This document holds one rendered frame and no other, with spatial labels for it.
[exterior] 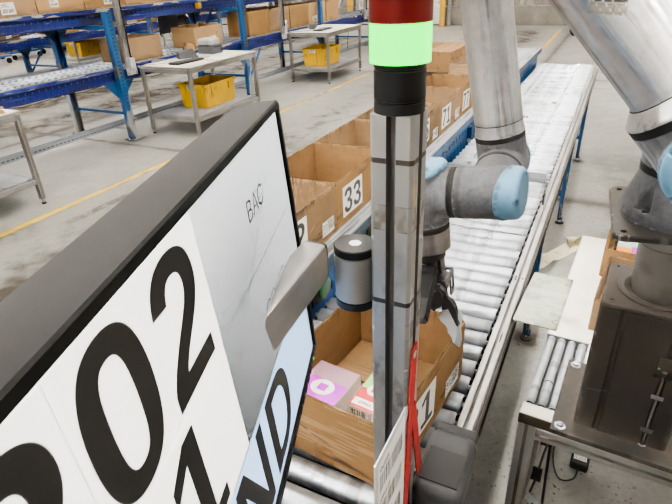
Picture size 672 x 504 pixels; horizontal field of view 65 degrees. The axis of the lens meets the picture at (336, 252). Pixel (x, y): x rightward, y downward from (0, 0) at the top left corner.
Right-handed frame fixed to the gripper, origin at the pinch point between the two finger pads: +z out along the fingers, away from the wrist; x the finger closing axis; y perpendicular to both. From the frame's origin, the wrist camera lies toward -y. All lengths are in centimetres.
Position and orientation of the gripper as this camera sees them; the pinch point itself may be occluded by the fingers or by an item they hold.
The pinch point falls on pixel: (429, 342)
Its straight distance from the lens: 110.3
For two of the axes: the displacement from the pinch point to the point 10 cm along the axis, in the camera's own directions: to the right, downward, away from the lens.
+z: 1.4, 9.0, 4.2
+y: 4.5, -4.4, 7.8
